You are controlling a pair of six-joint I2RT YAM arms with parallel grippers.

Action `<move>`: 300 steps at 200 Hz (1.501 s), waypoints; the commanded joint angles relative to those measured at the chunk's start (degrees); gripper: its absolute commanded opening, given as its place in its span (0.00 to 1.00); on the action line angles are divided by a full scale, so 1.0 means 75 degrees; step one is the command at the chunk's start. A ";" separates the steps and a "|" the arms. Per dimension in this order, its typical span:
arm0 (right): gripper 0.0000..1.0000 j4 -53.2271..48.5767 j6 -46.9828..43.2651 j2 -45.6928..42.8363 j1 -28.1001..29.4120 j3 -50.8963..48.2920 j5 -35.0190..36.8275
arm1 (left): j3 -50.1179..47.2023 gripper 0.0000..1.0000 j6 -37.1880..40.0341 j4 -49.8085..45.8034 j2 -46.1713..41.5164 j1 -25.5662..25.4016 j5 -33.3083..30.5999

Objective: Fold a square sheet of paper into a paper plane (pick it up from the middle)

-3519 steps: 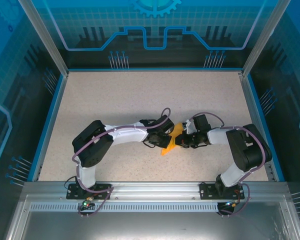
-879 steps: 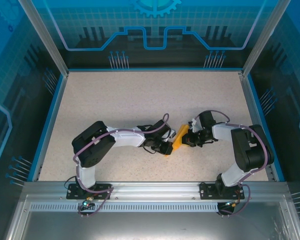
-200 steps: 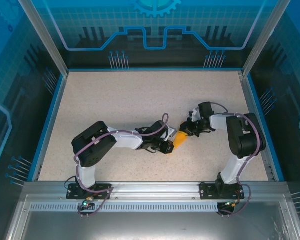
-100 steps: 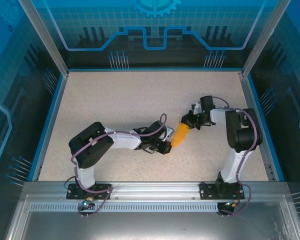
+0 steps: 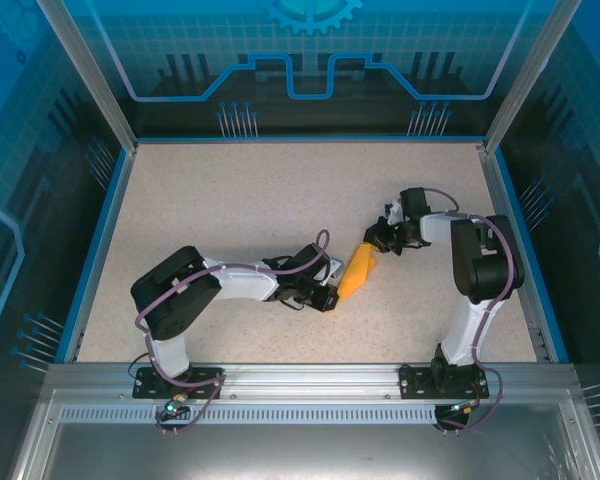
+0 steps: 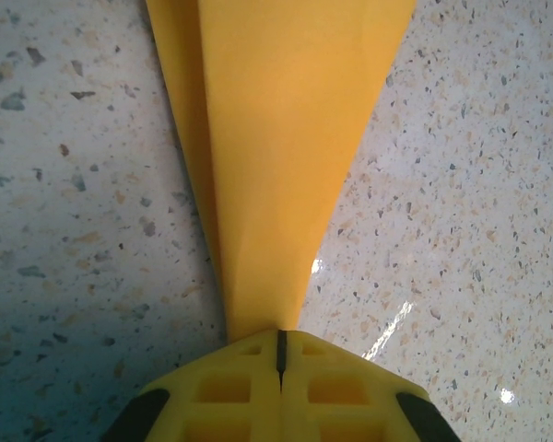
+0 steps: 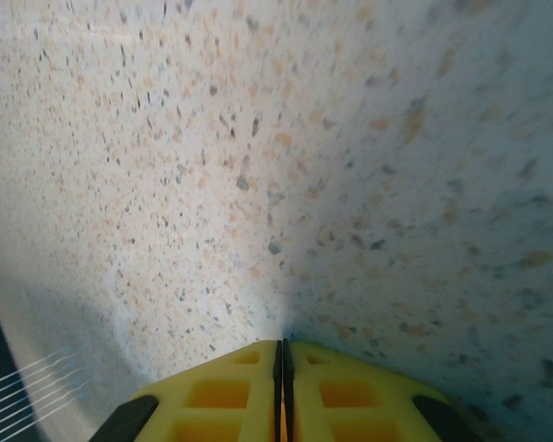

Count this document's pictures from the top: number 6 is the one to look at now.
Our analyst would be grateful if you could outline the orange cloth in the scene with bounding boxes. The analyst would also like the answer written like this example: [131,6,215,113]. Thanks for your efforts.
[145,0,416,344]

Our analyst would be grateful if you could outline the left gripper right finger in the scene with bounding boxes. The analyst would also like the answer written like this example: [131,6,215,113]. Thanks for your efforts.
[280,329,457,442]

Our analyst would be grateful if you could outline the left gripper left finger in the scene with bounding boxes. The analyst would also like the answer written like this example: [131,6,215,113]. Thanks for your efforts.
[103,329,282,442]

